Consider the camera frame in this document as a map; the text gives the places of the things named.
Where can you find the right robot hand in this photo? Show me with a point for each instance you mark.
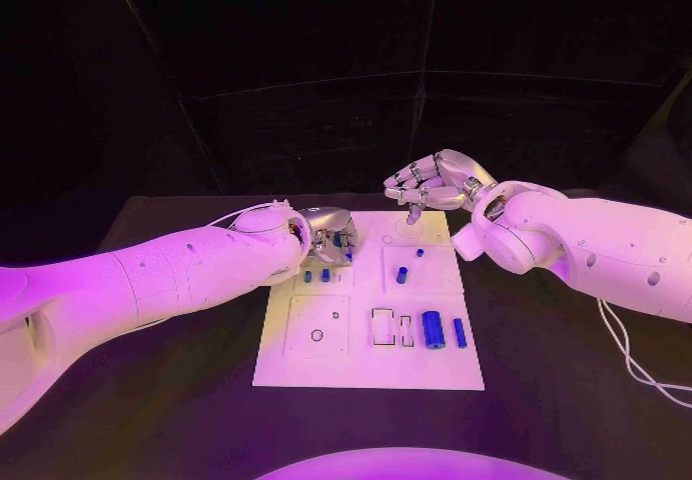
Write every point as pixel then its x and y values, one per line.
pixel 442 187

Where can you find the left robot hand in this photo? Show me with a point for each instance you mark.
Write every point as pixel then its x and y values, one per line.
pixel 329 219

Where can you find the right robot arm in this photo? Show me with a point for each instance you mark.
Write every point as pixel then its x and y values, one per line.
pixel 594 243

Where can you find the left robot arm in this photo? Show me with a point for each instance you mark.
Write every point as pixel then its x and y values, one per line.
pixel 161 270

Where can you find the white task board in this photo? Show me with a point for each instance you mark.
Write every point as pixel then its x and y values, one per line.
pixel 324 367

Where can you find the large blue cylinder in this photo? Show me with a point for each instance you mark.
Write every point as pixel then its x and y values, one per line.
pixel 432 330

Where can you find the thin long blue cylinder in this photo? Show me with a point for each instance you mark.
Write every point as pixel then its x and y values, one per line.
pixel 460 333

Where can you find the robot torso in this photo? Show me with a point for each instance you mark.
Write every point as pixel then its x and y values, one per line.
pixel 411 468

